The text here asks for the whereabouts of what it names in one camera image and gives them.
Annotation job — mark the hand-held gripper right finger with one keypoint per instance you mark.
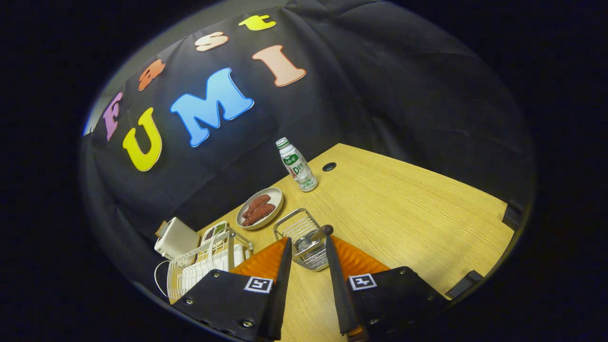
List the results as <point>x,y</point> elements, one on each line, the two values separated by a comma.
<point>339,294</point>

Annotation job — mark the white green-label drink bottle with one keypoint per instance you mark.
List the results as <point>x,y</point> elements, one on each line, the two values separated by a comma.
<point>298,166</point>

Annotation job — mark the beige oval dish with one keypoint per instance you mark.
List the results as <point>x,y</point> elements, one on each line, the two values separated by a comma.
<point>277,195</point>

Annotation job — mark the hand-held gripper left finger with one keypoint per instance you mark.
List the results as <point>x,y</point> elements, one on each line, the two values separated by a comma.
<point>280,294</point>

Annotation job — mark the small white condiment dish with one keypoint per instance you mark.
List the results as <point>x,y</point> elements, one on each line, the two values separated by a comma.
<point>216,230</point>

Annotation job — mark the brown sausage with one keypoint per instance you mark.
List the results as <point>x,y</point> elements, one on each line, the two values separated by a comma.
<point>256,205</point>
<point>260,214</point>

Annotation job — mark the black table clamp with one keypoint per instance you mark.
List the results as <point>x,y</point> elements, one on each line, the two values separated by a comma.
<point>463,284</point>
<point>512,217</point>

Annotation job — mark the white power adapter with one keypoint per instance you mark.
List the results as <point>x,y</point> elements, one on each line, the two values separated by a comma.
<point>178,240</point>

